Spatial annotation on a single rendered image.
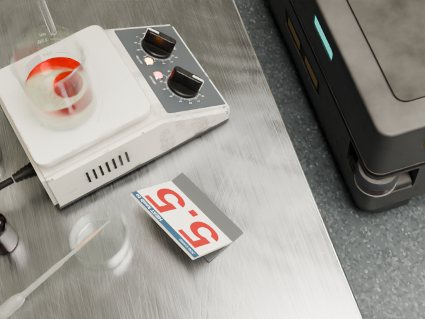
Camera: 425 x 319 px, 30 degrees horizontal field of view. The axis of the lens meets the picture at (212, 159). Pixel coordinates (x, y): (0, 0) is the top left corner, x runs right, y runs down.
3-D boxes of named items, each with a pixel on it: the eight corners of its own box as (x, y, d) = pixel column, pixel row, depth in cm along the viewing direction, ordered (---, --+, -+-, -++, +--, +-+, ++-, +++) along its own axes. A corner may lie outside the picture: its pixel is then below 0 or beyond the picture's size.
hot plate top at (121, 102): (100, 26, 79) (98, 20, 79) (156, 113, 74) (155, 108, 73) (-10, 79, 77) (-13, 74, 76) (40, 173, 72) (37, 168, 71)
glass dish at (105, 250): (116, 279, 75) (112, 271, 73) (64, 261, 76) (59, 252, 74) (138, 228, 77) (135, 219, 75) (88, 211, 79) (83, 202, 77)
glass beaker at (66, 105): (30, 138, 73) (3, 88, 66) (35, 80, 76) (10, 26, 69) (105, 134, 73) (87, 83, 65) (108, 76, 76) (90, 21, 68)
